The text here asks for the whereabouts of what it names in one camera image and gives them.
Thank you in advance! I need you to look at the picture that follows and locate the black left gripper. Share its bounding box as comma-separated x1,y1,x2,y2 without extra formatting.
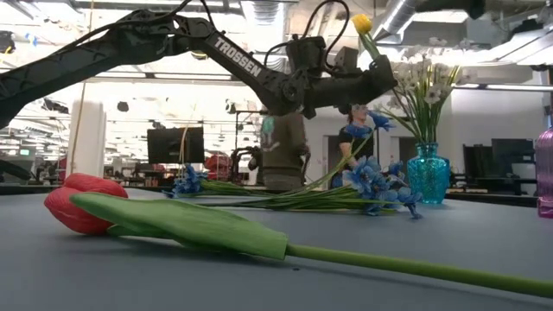
304,54,398,120

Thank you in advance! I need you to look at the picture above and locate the white flower bunch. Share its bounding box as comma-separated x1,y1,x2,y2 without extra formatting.
375,36,476,146

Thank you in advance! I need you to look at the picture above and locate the yellow tulip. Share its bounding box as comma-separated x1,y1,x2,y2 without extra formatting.
350,13,384,61

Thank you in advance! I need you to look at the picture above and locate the pink ribbed glass vase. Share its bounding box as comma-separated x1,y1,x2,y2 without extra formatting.
534,127,553,219

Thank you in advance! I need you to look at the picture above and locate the teal textured glass vase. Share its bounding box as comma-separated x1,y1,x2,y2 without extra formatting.
406,142,452,206

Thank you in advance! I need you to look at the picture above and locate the person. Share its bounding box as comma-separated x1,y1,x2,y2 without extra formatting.
336,103,378,189
257,111,311,192

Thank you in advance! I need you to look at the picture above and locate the black upright panel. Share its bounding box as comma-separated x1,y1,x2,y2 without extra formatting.
462,143,493,179

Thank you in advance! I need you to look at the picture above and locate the black wide desk monitor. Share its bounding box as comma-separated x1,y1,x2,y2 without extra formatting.
491,137,538,168

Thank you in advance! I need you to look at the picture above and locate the blue-grey table mat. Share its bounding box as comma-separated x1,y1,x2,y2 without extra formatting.
0,187,553,311

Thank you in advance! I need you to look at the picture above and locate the red bulky object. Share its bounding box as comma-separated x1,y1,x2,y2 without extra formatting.
202,154,234,181

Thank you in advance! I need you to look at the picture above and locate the black monitor on stand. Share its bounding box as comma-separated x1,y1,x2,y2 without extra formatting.
146,126,206,165

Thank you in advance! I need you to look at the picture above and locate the red tulip with green leaf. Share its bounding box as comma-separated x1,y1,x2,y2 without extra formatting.
42,172,553,300

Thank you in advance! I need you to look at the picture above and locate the white round pillar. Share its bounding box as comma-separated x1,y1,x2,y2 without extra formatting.
64,97,108,181

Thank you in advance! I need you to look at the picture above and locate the silver ceiling duct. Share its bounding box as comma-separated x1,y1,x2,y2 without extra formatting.
370,0,418,43

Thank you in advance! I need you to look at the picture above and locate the black table frame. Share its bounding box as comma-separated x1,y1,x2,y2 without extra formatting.
0,183,553,209

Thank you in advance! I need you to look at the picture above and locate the yellow power cord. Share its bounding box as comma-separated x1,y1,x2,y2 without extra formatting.
71,79,90,175

